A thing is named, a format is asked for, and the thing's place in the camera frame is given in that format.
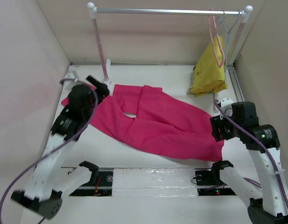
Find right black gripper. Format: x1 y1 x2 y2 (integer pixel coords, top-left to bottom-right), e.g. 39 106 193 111
210 110 242 142

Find pink trousers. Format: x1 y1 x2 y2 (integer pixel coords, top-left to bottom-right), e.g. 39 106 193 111
61 84 225 164

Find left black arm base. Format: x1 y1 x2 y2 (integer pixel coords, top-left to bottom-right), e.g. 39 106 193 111
70 161 113 197

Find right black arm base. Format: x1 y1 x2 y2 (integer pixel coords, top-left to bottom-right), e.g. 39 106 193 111
191 161 236 196

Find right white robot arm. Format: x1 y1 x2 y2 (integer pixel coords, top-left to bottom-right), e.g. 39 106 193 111
210 98 288 224

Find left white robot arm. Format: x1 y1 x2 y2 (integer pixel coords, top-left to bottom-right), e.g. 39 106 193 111
11 76 110 220

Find pink plastic hanger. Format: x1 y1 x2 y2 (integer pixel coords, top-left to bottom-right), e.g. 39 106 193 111
207 15 225 68

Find light blue plastic hanger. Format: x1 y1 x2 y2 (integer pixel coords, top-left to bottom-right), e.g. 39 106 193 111
216 9 243 83

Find yellow garment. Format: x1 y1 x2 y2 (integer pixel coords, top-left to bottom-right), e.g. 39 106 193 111
188 43 228 97

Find white and silver clothes rack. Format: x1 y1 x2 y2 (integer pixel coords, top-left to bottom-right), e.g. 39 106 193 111
87 2 253 85

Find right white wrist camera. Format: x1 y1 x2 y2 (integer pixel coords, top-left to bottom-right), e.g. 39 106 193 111
218 97 234 117

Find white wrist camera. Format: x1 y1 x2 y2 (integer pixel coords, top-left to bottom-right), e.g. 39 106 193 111
218 97 234 117
64 70 79 80

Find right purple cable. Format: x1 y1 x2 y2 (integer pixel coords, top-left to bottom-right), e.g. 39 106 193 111
213 99 288 220

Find purple cable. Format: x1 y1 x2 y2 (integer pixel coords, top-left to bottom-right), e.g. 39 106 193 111
0 78 99 224
213 99 288 220

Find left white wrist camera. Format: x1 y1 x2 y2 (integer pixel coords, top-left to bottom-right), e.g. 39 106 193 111
64 70 79 80

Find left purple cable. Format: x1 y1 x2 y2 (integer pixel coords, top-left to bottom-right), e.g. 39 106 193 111
0 78 99 224

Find aluminium rail right side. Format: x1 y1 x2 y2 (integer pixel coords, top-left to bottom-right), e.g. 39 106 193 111
227 65 245 102

